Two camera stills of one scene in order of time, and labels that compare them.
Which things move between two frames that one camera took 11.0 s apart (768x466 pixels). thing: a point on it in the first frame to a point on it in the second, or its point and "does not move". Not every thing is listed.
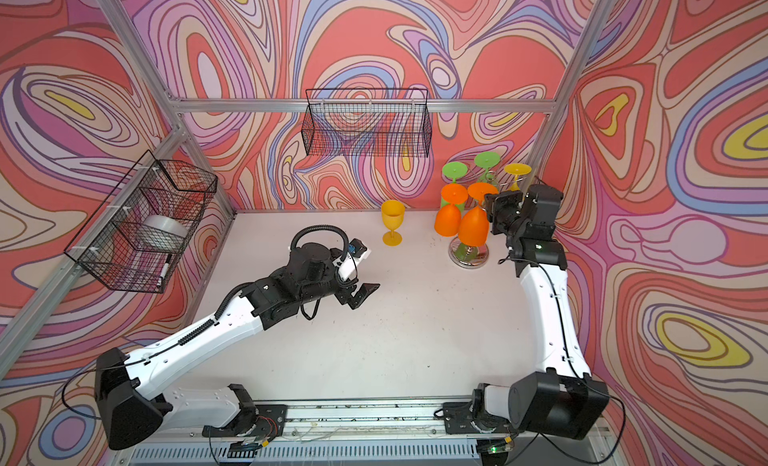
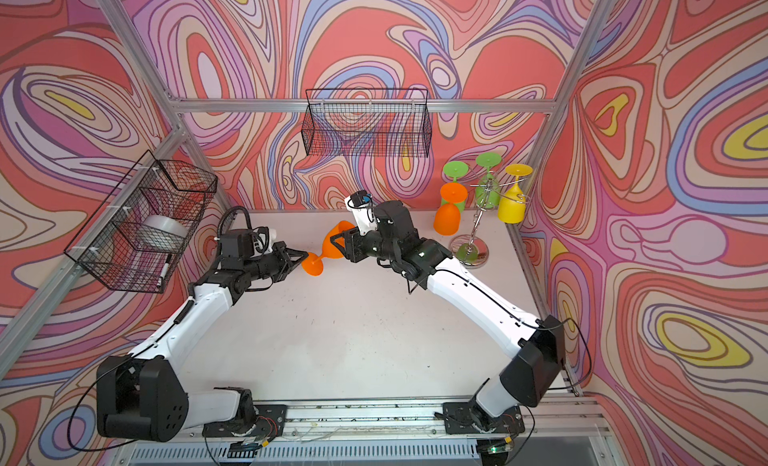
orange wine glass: [447, 221] does not move
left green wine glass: [454, 170] does not move
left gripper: [346, 296] to [285, 264]
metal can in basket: [161, 233] does not move
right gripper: [495, 201] to [353, 240]
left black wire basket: [134, 237] does not move
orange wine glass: [473, 227] to [313, 263]
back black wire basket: [372, 122] does not move
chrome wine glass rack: [470, 257] does not move
